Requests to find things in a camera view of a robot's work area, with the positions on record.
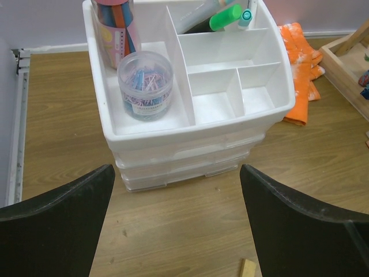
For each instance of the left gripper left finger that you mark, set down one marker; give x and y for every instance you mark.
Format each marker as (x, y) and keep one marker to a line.
(56, 233)

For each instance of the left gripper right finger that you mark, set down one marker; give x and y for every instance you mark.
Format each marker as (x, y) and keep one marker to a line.
(297, 235)

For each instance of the tan eraser block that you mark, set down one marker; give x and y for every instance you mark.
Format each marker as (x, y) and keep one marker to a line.
(248, 268)

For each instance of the clear paperclip jar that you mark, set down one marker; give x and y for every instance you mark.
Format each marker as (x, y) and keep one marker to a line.
(145, 80)

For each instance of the pink cap pen tube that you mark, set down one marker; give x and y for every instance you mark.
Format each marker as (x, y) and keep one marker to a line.
(117, 30)

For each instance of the green black highlighter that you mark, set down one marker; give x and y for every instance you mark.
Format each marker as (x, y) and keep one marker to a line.
(218, 21)

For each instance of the white drawer organizer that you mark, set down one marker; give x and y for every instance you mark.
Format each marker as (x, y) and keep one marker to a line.
(229, 88)

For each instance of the blue shark print cloth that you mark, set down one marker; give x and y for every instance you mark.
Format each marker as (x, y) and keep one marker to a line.
(363, 82)

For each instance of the orange folded cloth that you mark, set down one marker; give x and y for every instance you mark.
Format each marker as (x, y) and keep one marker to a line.
(304, 61)

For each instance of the wooden clothes rack frame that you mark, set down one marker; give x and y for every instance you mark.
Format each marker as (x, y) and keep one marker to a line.
(344, 63)

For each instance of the aluminium rail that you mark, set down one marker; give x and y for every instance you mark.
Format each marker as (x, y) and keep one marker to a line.
(17, 147)

